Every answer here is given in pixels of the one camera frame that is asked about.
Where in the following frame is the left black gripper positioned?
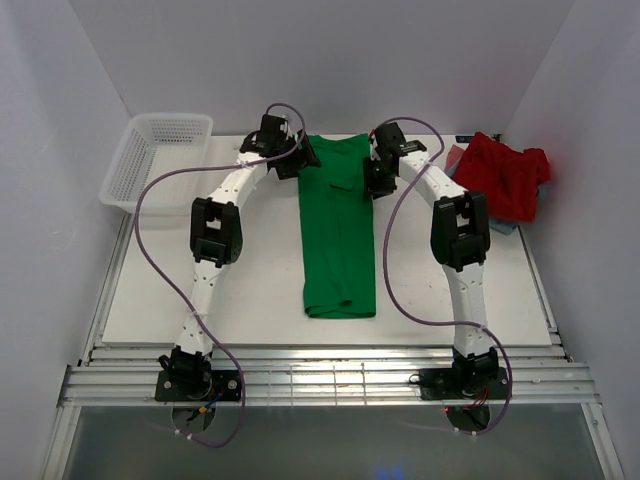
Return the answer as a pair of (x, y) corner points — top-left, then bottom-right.
(275, 129), (321, 181)

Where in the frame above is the green t shirt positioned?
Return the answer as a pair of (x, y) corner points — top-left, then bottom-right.
(298, 134), (377, 319)

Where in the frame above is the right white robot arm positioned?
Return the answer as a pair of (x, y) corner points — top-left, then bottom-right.
(363, 118), (499, 397)

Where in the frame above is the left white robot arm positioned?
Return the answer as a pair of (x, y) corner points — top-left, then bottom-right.
(156, 113), (321, 401)

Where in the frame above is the pink folded cloth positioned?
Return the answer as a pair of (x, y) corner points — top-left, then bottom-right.
(444, 144), (465, 177)

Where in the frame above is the red t shirt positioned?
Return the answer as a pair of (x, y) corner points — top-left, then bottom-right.
(453, 132), (551, 223)

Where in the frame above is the white plastic basket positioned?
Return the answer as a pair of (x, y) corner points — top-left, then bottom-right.
(99, 113), (213, 216)

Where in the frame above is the blue folded cloth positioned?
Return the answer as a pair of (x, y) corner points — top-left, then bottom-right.
(489, 218), (518, 236)

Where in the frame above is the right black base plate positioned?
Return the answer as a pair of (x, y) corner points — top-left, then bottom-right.
(412, 368), (509, 400)

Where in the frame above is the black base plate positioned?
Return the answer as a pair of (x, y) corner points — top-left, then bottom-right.
(412, 368), (509, 400)
(154, 370), (242, 403)

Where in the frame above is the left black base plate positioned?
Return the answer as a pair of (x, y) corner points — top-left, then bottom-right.
(154, 370), (242, 403)

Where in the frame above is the aluminium rail frame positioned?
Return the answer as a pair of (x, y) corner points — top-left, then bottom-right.
(60, 219), (599, 407)

